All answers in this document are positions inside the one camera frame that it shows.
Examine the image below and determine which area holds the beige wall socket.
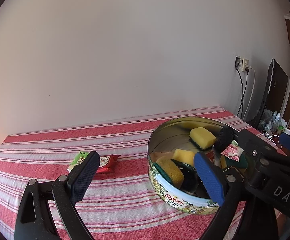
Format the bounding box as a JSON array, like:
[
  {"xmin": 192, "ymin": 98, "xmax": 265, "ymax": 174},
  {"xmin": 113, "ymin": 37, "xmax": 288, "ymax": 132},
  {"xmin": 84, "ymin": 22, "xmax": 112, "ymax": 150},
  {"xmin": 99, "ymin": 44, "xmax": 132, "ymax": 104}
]
[{"xmin": 239, "ymin": 58, "xmax": 249, "ymax": 72}]

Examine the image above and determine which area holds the black cable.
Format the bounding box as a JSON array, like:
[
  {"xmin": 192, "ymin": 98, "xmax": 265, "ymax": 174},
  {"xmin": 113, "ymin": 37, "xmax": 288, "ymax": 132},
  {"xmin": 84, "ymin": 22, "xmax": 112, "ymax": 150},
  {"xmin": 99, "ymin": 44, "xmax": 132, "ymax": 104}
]
[{"xmin": 234, "ymin": 65, "xmax": 249, "ymax": 120}]

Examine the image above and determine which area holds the black television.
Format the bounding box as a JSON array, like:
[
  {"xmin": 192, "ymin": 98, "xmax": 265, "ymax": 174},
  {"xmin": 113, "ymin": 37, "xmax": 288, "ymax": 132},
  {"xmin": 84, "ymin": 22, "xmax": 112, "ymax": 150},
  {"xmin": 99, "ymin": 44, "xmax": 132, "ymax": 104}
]
[{"xmin": 254, "ymin": 59, "xmax": 288, "ymax": 128}]

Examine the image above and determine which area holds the white cable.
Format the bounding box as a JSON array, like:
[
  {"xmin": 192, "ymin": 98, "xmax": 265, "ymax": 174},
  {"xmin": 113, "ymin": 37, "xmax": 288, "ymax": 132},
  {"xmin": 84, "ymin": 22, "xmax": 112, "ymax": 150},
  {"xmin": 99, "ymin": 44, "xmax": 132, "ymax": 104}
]
[{"xmin": 242, "ymin": 65, "xmax": 256, "ymax": 120}]

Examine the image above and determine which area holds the green tissue packet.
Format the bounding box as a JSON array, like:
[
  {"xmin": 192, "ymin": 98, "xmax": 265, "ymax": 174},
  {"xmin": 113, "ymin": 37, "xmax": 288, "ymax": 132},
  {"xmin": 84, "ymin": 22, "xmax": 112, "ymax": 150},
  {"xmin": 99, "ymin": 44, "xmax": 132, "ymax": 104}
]
[{"xmin": 67, "ymin": 151, "xmax": 89, "ymax": 173}]

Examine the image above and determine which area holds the yellow green sponge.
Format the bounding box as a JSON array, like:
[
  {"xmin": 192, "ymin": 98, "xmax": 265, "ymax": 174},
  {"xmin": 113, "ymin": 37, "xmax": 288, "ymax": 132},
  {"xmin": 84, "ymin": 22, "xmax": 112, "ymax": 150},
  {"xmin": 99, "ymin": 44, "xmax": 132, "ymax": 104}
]
[{"xmin": 154, "ymin": 156, "xmax": 185, "ymax": 189}]

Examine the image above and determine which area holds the yellow sponge in tin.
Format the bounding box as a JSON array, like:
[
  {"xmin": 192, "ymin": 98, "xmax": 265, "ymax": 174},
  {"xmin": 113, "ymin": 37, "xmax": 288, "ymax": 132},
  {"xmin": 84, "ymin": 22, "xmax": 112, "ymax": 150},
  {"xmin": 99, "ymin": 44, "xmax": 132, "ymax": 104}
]
[{"xmin": 189, "ymin": 127, "xmax": 216, "ymax": 150}]

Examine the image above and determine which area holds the yellow sponge tin centre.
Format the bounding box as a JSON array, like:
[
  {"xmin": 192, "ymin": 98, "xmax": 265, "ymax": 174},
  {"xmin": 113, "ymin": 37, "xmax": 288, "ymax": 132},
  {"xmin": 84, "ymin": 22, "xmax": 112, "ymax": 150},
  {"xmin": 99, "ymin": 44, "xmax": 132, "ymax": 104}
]
[{"xmin": 172, "ymin": 148, "xmax": 195, "ymax": 167}]

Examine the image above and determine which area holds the floral tissue packet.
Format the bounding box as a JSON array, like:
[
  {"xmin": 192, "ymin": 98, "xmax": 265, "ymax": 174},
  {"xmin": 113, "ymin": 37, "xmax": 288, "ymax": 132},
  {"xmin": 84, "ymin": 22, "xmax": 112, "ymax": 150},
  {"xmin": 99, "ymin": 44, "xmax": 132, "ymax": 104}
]
[{"xmin": 221, "ymin": 140, "xmax": 243, "ymax": 161}]

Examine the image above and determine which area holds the round metal cookie tin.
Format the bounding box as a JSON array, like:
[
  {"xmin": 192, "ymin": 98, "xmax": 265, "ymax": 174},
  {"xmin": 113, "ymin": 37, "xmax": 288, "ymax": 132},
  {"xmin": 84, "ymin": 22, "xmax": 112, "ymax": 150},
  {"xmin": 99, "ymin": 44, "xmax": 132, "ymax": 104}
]
[{"xmin": 147, "ymin": 116, "xmax": 253, "ymax": 216}]

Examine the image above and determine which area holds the black glasses box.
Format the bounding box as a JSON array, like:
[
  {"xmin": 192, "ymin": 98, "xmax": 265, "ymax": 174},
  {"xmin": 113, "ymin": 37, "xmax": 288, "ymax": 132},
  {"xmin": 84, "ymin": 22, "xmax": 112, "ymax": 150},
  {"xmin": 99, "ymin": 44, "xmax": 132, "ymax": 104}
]
[{"xmin": 172, "ymin": 159, "xmax": 210, "ymax": 199}]

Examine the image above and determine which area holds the green scouring sponge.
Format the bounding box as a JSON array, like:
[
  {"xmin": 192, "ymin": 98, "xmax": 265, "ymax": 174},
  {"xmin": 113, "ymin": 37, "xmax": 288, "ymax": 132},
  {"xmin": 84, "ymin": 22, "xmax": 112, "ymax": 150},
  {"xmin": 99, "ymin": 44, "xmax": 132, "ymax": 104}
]
[{"xmin": 225, "ymin": 154, "xmax": 248, "ymax": 169}]

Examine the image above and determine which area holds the red tissue packet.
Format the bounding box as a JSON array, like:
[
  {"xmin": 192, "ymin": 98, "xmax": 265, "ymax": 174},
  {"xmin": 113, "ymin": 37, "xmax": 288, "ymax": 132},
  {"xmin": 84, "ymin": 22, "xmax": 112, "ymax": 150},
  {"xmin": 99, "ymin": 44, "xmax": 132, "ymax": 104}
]
[{"xmin": 96, "ymin": 154, "xmax": 120, "ymax": 174}]

